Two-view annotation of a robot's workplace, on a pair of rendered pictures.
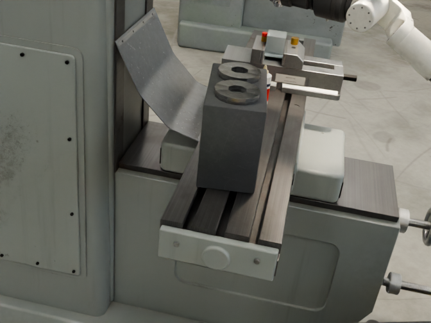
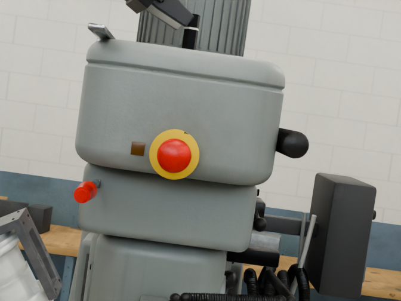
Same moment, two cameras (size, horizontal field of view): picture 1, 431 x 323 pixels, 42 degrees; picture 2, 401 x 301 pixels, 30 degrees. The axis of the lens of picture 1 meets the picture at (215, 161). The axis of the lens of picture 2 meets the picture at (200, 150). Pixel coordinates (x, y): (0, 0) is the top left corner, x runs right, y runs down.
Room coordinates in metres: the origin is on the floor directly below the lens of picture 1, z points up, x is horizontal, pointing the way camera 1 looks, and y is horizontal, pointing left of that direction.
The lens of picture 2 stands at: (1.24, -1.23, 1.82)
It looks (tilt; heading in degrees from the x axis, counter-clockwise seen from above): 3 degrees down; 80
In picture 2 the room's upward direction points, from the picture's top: 8 degrees clockwise
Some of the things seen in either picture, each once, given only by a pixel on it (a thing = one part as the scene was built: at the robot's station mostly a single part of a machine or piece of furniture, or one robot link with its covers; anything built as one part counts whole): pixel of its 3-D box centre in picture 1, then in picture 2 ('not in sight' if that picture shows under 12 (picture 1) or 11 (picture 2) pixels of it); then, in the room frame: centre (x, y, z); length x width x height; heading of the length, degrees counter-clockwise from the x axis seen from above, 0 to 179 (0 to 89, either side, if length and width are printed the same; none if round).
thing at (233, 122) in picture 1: (233, 123); not in sight; (1.06, -0.03, 1.03); 0.22 x 0.12 x 0.20; 179
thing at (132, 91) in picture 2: not in sight; (181, 111); (1.41, -0.10, 1.81); 0.47 x 0.26 x 0.16; 82
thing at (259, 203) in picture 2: not in sight; (252, 212); (1.55, -0.07, 1.66); 0.12 x 0.04 x 0.04; 82
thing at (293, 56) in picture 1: (294, 54); not in sight; (1.55, -0.19, 1.02); 0.12 x 0.06 x 0.04; 174
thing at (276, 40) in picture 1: (275, 43); not in sight; (1.56, -0.13, 1.04); 0.06 x 0.05 x 0.06; 174
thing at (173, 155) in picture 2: not in sight; (173, 155); (1.37, -0.36, 1.76); 0.04 x 0.03 x 0.04; 172
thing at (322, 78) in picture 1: (283, 64); not in sight; (1.55, -0.16, 0.98); 0.35 x 0.15 x 0.11; 84
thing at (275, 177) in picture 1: (261, 113); not in sight; (1.41, -0.11, 0.89); 1.24 x 0.23 x 0.08; 172
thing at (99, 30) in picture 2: not in sight; (105, 36); (1.28, -0.25, 1.89); 0.24 x 0.04 x 0.01; 83
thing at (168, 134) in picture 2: not in sight; (174, 154); (1.37, -0.34, 1.76); 0.06 x 0.02 x 0.06; 172
